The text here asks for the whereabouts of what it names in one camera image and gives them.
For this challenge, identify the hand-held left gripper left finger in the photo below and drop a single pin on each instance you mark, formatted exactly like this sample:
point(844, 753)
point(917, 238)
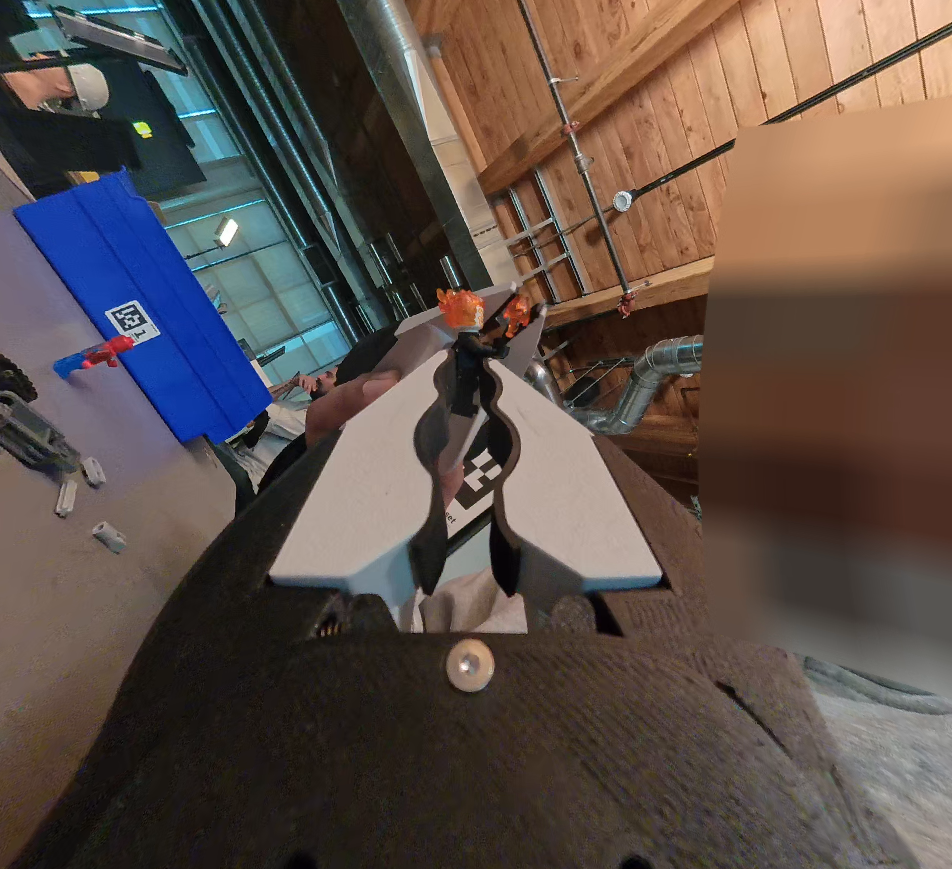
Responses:
point(349, 512)

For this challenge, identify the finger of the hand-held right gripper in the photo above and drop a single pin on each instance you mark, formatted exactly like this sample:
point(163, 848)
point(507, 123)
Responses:
point(420, 333)
point(529, 345)

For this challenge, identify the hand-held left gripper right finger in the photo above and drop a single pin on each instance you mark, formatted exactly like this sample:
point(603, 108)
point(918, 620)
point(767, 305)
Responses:
point(587, 512)

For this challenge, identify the small orange lego flame piece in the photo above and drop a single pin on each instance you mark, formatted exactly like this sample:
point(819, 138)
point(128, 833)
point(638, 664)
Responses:
point(517, 311)

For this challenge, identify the black lego minifigure orange head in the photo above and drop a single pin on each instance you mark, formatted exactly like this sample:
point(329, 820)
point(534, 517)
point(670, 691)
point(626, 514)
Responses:
point(468, 363)

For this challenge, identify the red blue lego minifigure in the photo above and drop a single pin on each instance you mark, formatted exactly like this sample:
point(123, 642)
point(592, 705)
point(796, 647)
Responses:
point(100, 354)

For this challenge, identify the black lego wheel with tyre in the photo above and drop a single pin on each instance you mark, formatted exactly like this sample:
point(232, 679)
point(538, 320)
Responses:
point(15, 378)

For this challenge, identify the person's right hand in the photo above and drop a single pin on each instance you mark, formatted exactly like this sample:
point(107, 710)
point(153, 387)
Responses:
point(346, 400)

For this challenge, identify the black framed sign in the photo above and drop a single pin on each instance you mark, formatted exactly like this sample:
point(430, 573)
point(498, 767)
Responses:
point(476, 475)

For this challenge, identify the panel light on stand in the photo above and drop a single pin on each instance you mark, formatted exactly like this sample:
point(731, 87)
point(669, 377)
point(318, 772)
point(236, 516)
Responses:
point(225, 231)

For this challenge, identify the blue plastic bin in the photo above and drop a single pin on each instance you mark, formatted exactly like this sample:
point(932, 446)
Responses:
point(149, 274)

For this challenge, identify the grey tilted panel on stand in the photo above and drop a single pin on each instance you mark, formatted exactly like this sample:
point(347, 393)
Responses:
point(119, 40)

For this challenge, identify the silver ventilation duct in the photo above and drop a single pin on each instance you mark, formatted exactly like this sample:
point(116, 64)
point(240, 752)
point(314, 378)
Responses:
point(639, 386)

